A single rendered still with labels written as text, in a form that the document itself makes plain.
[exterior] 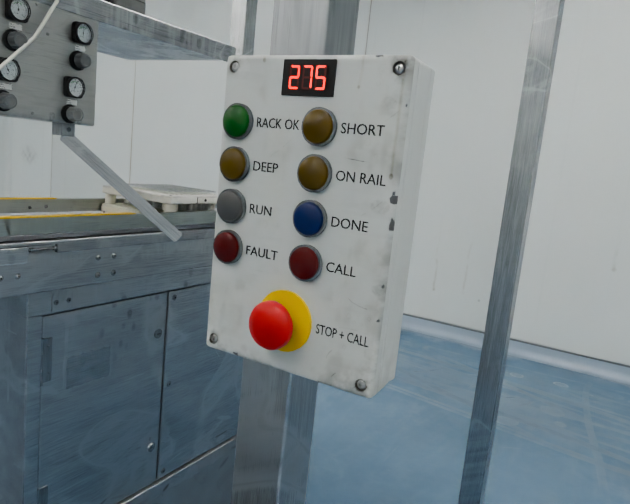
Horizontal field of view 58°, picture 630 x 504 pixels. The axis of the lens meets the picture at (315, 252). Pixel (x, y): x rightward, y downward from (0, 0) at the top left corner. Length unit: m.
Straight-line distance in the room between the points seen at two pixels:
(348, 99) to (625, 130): 3.52
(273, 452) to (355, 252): 0.25
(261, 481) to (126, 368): 0.87
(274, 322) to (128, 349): 1.02
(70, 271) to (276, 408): 0.72
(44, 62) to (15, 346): 0.55
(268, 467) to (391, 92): 0.39
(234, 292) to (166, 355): 1.05
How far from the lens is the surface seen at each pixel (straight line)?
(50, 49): 1.13
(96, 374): 1.40
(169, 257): 1.40
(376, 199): 0.43
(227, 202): 0.49
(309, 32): 0.55
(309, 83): 0.46
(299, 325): 0.47
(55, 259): 1.20
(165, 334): 1.53
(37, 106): 1.11
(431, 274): 4.14
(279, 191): 0.47
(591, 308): 3.97
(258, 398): 0.60
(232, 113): 0.49
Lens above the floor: 1.13
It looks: 9 degrees down
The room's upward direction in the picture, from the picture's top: 6 degrees clockwise
